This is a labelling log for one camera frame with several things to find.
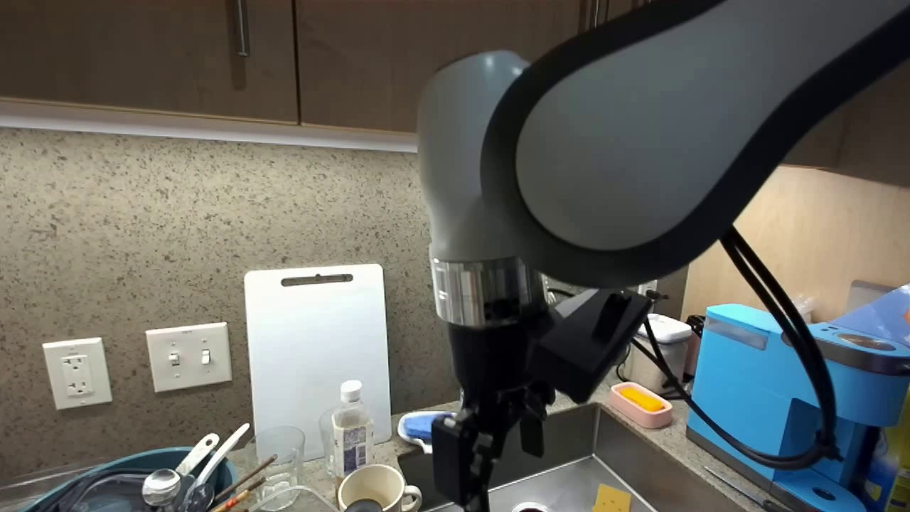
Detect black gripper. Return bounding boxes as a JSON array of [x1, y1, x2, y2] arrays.
[[432, 321, 556, 512]]

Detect white under-cabinet light strip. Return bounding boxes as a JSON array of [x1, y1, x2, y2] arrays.
[[0, 92, 421, 155]]

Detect stainless steel sink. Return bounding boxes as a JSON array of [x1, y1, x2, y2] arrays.
[[395, 400, 762, 512]]

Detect blue sponge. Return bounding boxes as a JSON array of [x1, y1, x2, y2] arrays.
[[398, 408, 447, 445]]

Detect yellow sponge piece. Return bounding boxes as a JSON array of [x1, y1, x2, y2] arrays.
[[592, 479, 633, 512]]

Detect white ceramic mug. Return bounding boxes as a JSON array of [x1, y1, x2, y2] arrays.
[[336, 461, 427, 512]]

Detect yellow sponge in pink dish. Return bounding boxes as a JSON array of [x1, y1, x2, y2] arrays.
[[617, 387, 668, 415]]

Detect clear bottle with white cap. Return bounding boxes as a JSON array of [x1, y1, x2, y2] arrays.
[[323, 377, 375, 479]]

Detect white plastic cutting board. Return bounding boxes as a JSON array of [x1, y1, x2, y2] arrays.
[[242, 262, 391, 461]]

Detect clear drinking glass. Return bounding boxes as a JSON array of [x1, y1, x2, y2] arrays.
[[253, 422, 306, 501]]

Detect clear glass bowl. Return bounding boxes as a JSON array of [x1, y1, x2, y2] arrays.
[[247, 479, 336, 512]]

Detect brown wooden chopsticks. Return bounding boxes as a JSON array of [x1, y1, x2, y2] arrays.
[[205, 451, 277, 512]]

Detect white plastic spoon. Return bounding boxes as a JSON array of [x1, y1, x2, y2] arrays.
[[181, 420, 253, 501]]

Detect clear plastic bag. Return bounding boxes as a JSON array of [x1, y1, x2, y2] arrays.
[[789, 293, 822, 324]]

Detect metal ladle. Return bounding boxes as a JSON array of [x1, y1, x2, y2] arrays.
[[138, 432, 220, 509]]

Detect light wood side panel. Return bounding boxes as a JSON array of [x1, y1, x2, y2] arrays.
[[680, 161, 910, 324]]

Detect light blue cloth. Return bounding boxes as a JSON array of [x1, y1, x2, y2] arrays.
[[833, 280, 910, 350]]

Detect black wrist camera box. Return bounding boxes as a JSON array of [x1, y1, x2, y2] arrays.
[[526, 286, 653, 405]]

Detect white light switch plate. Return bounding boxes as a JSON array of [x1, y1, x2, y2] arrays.
[[141, 321, 233, 394]]

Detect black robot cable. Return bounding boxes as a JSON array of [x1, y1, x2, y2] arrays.
[[629, 225, 846, 474]]

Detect white wall power outlet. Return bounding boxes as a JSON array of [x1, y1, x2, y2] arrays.
[[40, 336, 114, 412]]

